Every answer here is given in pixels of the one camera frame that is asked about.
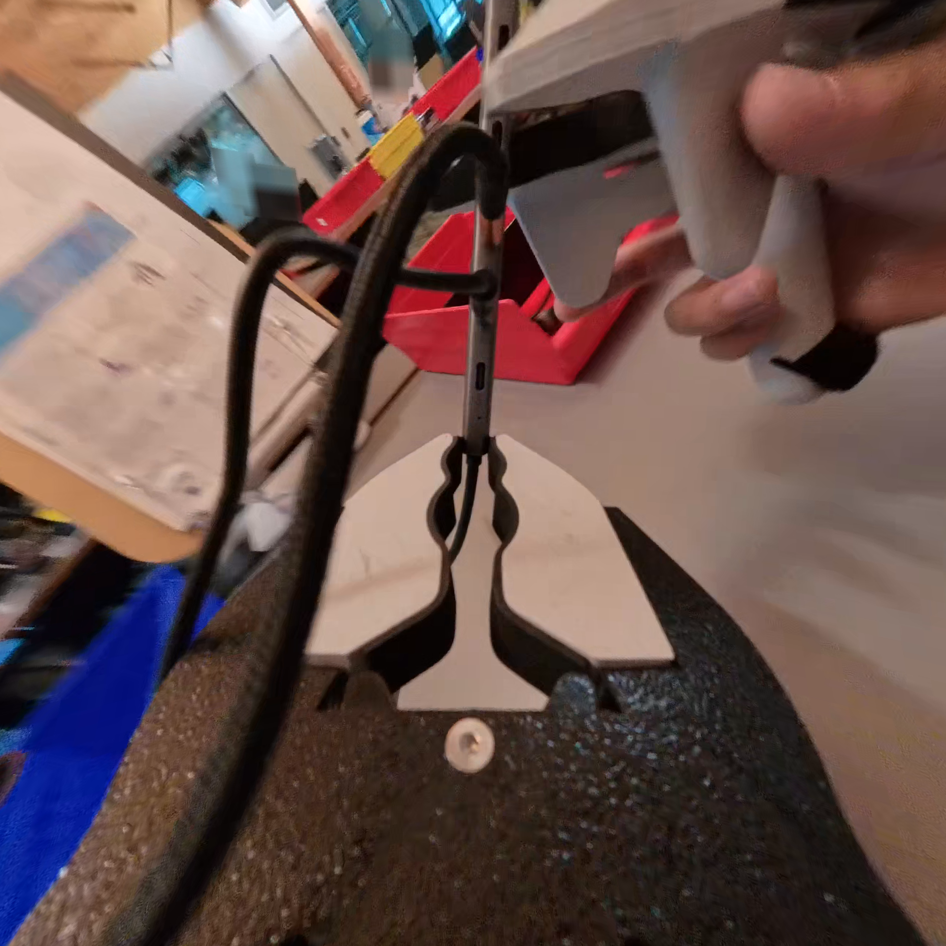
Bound thin black USB cable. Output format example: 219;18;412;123
159;225;495;681

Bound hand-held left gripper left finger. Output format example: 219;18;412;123
305;434;458;696

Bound white table with wooden edge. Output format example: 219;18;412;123
0;72;416;564

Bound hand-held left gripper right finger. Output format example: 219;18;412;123
489;434;676;697

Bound thick braided cable gold plug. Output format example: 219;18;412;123
103;122;512;946

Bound grey USB hub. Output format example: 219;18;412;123
460;0;518;463

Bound person's right hand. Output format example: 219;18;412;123
664;40;946;365

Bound yellow tag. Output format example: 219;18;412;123
368;114;428;180

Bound black hub cable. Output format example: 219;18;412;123
442;452;483;561

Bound red plastic bin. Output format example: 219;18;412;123
380;210;681;387
302;46;485;239

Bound blue plastic object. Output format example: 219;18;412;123
0;565;224;941

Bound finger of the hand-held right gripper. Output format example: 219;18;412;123
508;157;694;310
482;0;786;115

